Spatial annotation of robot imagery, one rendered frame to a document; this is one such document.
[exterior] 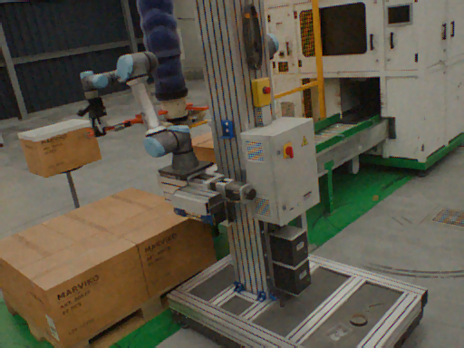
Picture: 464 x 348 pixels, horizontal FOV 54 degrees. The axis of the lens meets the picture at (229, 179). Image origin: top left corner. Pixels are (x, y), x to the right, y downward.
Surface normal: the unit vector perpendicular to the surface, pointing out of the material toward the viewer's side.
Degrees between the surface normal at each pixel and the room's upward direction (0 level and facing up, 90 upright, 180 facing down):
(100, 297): 90
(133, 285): 90
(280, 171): 90
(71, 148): 90
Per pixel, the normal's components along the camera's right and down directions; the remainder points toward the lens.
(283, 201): 0.75, 0.12
